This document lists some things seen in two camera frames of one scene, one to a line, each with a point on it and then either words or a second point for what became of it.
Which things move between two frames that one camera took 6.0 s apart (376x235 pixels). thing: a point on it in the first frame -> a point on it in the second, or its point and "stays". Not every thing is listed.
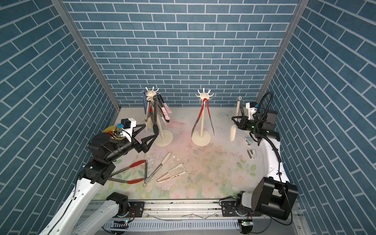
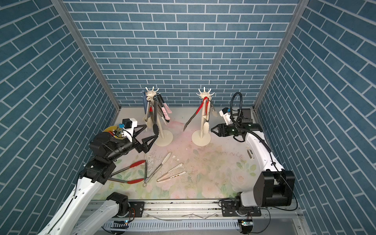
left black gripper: x=138 y=148 stays
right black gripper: x=242 y=125 -> x=222 y=128
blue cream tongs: x=145 y=101 stays
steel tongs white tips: x=146 y=179 stays
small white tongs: x=172 y=176 stays
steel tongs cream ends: x=233 y=129 -> x=206 y=128
